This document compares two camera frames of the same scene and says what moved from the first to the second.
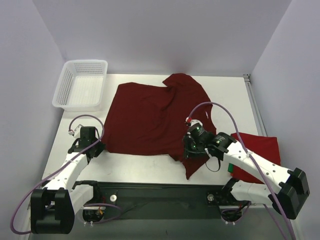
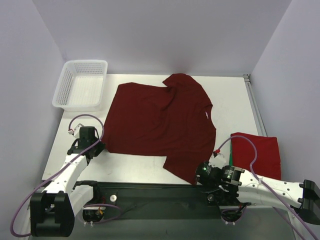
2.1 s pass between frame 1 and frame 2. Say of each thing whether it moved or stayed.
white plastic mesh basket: stayed
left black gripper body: stayed
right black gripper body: moved
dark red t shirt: stayed
